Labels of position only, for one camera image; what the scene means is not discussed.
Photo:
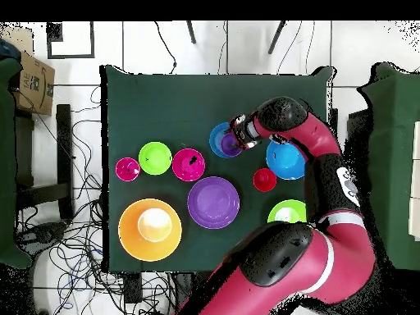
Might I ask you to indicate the purple cup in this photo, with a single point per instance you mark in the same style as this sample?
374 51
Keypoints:
228 147

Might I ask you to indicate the small blue bowl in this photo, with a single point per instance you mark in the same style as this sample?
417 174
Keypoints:
215 139

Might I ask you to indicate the small pink bowl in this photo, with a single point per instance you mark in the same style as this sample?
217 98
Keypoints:
183 165

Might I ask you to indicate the purple bowl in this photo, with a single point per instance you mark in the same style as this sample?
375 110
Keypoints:
213 203

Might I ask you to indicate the large yellow bowl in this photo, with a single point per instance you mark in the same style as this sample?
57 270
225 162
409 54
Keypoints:
131 229

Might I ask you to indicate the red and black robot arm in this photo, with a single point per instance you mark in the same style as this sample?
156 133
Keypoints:
328 259

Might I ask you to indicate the red cup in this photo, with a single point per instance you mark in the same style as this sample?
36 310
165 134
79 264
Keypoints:
264 179
127 169

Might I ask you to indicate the large blue bowl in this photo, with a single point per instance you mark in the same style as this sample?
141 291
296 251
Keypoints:
285 162

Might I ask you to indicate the dark green tablecloth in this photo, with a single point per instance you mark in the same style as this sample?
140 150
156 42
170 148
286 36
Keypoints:
164 108

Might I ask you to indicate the large green bowl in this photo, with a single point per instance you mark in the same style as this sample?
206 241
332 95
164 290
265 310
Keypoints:
285 210

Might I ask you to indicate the small green bowl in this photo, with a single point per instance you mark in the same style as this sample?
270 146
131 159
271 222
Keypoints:
155 158

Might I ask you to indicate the black tripod leg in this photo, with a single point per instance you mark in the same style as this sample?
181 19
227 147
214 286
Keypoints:
191 32
276 37

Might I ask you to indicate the green cloth covered table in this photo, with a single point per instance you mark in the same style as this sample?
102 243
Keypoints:
6 164
390 164

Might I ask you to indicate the black bench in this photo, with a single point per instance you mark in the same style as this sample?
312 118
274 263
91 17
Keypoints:
64 157

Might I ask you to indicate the cardboard box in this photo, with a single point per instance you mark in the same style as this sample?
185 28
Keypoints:
34 85

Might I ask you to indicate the grey stand base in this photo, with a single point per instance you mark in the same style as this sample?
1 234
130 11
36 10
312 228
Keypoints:
42 234

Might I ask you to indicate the black square floor frame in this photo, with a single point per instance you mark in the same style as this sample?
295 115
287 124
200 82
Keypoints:
70 56

